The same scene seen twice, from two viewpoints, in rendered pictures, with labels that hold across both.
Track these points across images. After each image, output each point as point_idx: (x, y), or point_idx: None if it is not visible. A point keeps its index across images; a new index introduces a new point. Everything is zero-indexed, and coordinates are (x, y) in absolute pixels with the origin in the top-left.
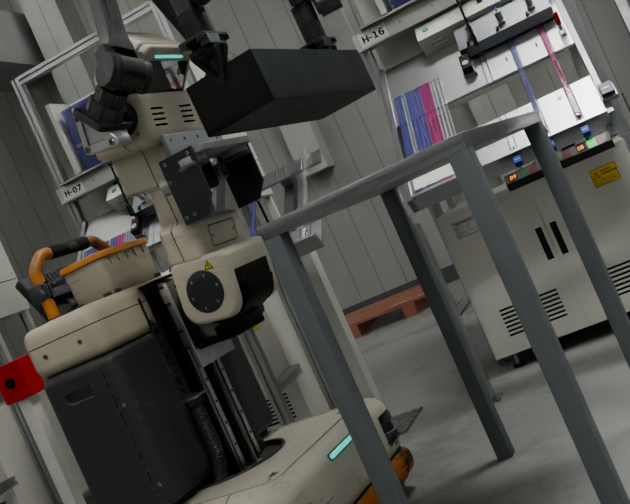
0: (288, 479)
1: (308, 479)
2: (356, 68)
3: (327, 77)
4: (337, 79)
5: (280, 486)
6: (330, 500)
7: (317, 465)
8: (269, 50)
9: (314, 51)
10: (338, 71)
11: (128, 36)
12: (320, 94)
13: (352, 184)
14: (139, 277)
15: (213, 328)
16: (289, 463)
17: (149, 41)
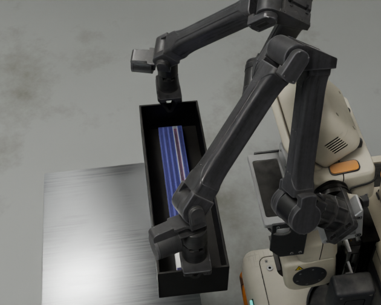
0: (250, 259)
1: (246, 272)
2: (155, 262)
3: (149, 203)
4: (150, 219)
5: (250, 253)
6: (246, 291)
7: (250, 285)
8: (141, 126)
9: (147, 186)
10: (151, 224)
11: (291, 84)
12: (147, 189)
13: (112, 166)
14: None
15: (335, 264)
16: (267, 279)
17: (280, 101)
